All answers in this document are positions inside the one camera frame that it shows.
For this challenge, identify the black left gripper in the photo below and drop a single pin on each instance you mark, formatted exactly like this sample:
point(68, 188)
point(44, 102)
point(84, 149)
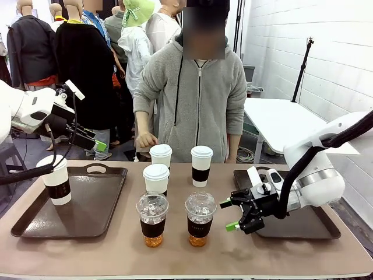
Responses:
point(62, 122)

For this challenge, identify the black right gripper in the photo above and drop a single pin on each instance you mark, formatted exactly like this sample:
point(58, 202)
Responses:
point(263, 204)

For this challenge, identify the clear dome-lid iced coffee cup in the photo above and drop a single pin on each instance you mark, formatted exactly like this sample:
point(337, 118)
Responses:
point(152, 224)
point(200, 224)

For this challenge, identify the white paper cup black sleeve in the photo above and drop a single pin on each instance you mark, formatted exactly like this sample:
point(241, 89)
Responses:
point(161, 154)
point(56, 181)
point(156, 181)
point(201, 166)

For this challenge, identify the person's left forearm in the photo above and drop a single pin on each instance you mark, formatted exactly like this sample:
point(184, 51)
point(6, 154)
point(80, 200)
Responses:
point(234, 147)

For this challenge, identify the person's right forearm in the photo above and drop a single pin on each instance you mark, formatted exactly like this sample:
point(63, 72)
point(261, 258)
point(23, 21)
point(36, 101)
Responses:
point(142, 122)

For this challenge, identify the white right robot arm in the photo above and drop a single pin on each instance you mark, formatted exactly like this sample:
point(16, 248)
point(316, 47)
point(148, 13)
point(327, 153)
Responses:
point(317, 175)

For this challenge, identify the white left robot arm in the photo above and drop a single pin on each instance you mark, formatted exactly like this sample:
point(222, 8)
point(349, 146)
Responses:
point(29, 108)

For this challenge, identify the person's left hand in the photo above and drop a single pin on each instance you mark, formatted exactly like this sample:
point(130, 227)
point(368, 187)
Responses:
point(230, 161)

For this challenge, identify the person's right hand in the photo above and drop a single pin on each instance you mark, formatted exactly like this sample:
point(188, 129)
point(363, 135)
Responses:
point(145, 140)

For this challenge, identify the mannequin in black garment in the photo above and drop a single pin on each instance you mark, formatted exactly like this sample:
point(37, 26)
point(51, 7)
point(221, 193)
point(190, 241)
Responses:
point(84, 73)

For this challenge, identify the white folding table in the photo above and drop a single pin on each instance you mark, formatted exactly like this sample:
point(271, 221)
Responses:
point(277, 122)

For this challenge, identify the mannequin with green hat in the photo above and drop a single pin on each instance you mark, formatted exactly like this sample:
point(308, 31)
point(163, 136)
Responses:
point(135, 43)

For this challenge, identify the person in grey hoodie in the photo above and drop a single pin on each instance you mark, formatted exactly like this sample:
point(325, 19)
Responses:
point(198, 111)

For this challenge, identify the mannequin in grey-green shirt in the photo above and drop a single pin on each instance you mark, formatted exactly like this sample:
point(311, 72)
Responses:
point(115, 32)

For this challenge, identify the mannequin in dark grey jacket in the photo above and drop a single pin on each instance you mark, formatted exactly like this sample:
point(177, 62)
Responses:
point(30, 49)

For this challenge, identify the small mannequin with red collar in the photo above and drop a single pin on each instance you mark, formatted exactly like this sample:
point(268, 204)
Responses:
point(56, 16)

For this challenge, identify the mannequin in white shirt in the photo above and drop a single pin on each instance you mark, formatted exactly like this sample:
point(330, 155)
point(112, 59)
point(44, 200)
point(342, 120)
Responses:
point(163, 29)

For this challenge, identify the grey plastic bin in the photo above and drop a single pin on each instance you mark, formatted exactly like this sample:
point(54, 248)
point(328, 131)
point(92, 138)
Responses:
point(249, 74)

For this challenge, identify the black tripod stand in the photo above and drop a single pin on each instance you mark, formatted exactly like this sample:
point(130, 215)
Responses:
point(301, 70)

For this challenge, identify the black light stand poles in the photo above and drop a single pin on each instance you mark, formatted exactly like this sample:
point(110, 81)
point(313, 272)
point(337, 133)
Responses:
point(239, 26)

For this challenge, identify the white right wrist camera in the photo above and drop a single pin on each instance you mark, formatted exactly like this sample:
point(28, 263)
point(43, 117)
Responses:
point(254, 175)

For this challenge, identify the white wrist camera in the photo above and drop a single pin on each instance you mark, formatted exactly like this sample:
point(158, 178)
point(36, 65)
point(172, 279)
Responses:
point(254, 175)
point(75, 90)

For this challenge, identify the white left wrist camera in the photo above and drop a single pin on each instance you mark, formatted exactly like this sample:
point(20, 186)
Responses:
point(75, 90)

